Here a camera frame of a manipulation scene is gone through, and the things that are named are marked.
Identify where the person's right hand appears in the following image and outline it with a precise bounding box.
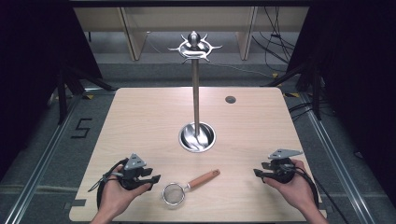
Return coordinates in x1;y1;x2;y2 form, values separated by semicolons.
263;159;318;217

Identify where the light wooden desk frame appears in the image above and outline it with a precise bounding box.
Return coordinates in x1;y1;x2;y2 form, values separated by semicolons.
73;6;310;62

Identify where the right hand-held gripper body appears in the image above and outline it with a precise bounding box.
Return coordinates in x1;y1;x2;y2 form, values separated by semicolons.
262;148;304;185

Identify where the mesh strainer with wooden handle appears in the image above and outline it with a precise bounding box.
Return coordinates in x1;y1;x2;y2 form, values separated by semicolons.
162;168;221;207

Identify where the metal utensil stand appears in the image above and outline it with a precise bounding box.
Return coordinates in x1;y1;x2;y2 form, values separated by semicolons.
167;30;223;154

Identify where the bundle of black floor cables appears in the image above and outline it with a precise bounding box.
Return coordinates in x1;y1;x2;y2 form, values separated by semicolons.
251;6;297;65

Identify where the dark curtain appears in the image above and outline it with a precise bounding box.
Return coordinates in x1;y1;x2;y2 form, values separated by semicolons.
0;0;103;181
285;0;396;206

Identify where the person's left hand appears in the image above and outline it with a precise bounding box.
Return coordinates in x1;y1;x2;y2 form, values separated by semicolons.
97;164;153;219

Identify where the black tripod stand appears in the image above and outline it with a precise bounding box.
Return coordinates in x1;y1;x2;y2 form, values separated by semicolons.
261;59;323;121
55;62;118;126

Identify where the metal floor rail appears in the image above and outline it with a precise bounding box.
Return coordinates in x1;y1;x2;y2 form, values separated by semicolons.
299;92;380;224
3;88;84;224

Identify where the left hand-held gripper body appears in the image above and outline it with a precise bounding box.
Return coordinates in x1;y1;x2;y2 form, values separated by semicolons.
119;152;151;191

